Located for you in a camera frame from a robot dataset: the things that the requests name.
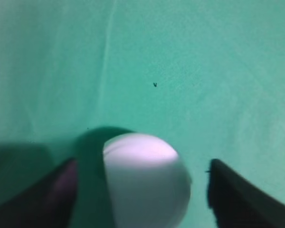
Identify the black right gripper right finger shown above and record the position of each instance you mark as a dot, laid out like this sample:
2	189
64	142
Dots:
236	203

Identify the green tablecloth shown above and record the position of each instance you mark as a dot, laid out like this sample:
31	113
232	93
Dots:
207	76

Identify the white earphone case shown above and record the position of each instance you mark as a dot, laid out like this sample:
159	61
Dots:
149	184

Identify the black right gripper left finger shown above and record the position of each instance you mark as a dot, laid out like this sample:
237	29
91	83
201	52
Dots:
48	203

